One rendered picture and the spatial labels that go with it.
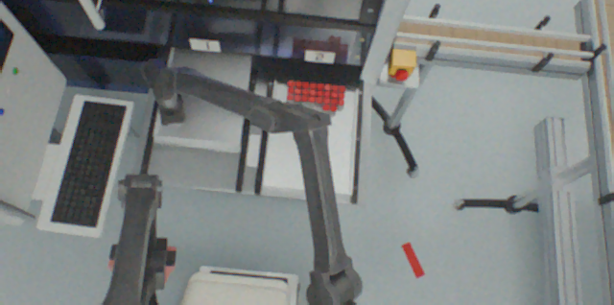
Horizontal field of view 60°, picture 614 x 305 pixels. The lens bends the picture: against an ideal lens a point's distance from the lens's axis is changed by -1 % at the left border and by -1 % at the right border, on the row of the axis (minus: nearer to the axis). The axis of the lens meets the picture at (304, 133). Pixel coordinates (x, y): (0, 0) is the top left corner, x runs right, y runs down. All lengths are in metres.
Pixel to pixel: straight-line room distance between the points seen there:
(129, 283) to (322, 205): 0.42
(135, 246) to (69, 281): 1.64
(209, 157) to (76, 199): 0.42
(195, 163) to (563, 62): 1.21
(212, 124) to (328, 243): 0.68
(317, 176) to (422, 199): 1.52
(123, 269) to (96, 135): 0.91
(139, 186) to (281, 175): 0.59
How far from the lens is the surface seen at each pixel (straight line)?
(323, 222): 1.12
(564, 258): 2.14
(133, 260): 0.94
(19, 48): 1.64
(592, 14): 2.07
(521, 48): 1.84
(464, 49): 1.81
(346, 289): 1.16
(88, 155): 1.78
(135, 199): 1.07
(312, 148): 1.09
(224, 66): 1.74
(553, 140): 2.25
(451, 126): 2.73
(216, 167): 1.62
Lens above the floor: 2.42
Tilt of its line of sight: 70 degrees down
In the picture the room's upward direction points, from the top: 8 degrees clockwise
